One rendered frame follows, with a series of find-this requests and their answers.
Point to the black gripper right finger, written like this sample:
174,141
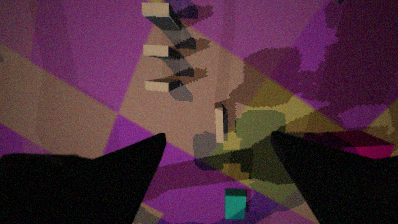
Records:
340,187

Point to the magenta rectangular block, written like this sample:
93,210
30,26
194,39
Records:
356,142

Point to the teal rectangular block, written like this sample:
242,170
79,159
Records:
235,204

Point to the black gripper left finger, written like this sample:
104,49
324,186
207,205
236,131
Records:
105,190

